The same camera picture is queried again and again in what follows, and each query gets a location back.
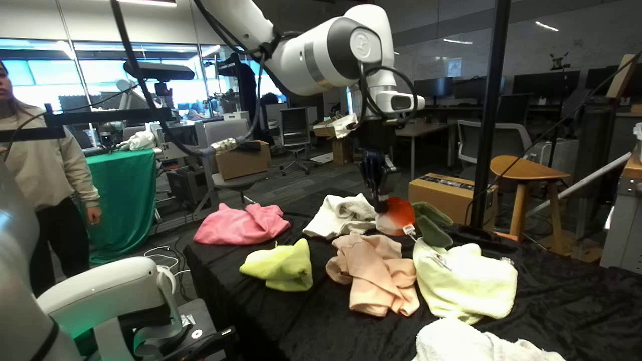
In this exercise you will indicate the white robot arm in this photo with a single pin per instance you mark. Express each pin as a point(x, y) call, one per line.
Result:
point(356, 48)

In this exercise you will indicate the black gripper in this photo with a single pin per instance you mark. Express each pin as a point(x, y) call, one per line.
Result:
point(373, 148)

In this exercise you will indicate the pink cloth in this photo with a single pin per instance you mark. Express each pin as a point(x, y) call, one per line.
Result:
point(249, 226)

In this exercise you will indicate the cardboard box on floor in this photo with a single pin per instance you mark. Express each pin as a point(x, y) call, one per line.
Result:
point(449, 194)

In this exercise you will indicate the black vertical pole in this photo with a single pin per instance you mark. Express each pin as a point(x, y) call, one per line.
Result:
point(488, 116)

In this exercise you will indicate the pale green towel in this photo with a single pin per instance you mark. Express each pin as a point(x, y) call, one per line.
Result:
point(465, 284)

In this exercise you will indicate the black camera on mount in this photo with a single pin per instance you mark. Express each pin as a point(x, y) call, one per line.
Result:
point(162, 71)

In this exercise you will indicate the cream white towel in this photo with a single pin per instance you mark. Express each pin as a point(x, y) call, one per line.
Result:
point(340, 215)

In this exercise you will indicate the person in beige sweater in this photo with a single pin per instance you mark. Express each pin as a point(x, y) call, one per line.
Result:
point(58, 181)

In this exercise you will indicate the white cloth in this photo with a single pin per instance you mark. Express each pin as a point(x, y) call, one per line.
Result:
point(453, 339)

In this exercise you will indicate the yellow cloth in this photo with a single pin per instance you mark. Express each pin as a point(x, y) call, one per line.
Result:
point(286, 267)

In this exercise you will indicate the wooden stool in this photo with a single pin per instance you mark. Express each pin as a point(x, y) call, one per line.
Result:
point(525, 173)

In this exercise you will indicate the peach pink garment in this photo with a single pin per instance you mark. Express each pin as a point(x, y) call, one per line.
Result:
point(379, 275)

